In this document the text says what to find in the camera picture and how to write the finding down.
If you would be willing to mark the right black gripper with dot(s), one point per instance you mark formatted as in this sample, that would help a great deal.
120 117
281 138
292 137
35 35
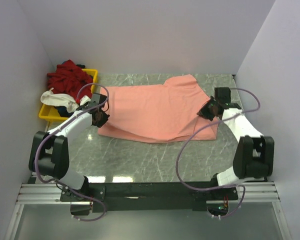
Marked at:
203 111

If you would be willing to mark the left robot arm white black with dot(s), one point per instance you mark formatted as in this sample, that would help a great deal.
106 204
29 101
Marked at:
50 150

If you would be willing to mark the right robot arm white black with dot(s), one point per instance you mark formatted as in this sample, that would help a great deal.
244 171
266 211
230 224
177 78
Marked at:
254 156

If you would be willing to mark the yellow plastic bin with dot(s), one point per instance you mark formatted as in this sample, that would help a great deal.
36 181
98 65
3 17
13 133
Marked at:
50 113

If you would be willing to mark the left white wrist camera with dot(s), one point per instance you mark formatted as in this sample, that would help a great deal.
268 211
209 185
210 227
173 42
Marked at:
82 101

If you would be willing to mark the black base beam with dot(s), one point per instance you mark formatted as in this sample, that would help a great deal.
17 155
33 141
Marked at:
142 196

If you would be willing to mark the red t shirt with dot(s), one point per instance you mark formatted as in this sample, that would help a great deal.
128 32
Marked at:
68 79

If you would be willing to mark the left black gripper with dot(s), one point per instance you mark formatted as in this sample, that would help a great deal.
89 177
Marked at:
104 119

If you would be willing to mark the blue t shirt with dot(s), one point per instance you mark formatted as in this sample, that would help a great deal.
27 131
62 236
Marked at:
63 112

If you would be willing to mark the pink t shirt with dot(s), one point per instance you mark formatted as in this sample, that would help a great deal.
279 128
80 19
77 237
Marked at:
160 113

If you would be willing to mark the white t shirt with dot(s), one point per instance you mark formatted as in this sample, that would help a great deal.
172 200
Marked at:
59 100

